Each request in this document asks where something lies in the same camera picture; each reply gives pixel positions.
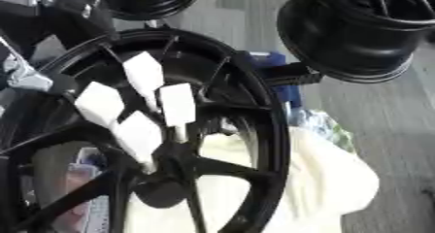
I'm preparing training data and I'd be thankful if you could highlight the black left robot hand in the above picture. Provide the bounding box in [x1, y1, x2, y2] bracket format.
[46, 73, 84, 99]

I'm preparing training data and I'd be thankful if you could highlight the white pin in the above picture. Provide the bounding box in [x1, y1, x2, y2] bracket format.
[73, 81, 128, 130]
[120, 50, 167, 113]
[157, 83, 199, 144]
[110, 110, 165, 175]

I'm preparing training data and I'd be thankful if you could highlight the black wheel rim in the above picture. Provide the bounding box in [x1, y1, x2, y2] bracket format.
[275, 0, 435, 84]
[84, 0, 206, 21]

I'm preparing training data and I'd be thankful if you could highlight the large black spoked wheel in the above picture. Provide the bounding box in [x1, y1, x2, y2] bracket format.
[0, 27, 292, 233]

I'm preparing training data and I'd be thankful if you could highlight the pale printed package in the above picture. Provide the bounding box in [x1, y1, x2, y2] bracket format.
[62, 146, 115, 233]

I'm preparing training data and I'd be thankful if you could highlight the blue box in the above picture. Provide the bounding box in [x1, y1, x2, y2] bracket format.
[246, 50, 306, 110]

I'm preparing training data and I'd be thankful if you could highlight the green patterned plastic bag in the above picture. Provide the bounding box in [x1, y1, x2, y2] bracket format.
[288, 108, 357, 154]

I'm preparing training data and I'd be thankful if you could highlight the cream white cloth bag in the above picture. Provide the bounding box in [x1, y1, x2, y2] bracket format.
[120, 125, 383, 233]

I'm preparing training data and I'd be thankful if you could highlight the black ribbed bracket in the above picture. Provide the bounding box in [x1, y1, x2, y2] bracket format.
[261, 61, 325, 86]

